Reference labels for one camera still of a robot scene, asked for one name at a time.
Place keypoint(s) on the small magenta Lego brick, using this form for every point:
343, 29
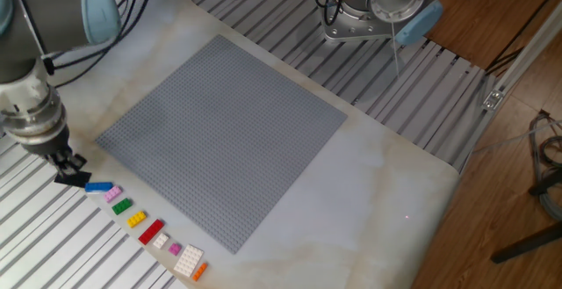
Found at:
175, 249

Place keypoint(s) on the green Lego brick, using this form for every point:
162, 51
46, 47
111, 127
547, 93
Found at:
121, 206

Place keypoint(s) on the small white Lego brick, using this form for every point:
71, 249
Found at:
160, 240

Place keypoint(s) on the glossy marble pattern mat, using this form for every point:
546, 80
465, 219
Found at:
351, 218

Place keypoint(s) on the light pink Lego brick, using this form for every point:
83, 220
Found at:
113, 194

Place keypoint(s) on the orange Lego brick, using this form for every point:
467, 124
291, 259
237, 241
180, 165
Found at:
199, 272

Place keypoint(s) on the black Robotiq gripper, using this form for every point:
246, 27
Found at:
48, 146

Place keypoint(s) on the grey Lego baseplate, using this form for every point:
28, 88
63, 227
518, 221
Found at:
228, 148

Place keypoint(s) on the large white Lego plate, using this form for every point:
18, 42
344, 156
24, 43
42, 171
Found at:
189, 260

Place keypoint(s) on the aluminium frame bar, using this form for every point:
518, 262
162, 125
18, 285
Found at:
527, 52

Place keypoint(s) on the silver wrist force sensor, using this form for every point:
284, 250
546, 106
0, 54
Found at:
33, 120

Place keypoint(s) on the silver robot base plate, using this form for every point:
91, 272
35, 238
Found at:
347, 30

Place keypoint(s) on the black Lego plate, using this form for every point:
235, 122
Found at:
79, 180

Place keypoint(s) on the black stand leg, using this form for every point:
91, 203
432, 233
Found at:
527, 243

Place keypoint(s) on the blue Lego brick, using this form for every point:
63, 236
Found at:
98, 187

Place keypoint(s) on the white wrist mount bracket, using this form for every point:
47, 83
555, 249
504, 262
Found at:
22, 87

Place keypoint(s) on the red Lego brick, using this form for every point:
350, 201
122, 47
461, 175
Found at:
151, 232

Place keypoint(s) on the yellow Lego brick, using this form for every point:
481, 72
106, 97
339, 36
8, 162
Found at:
136, 219

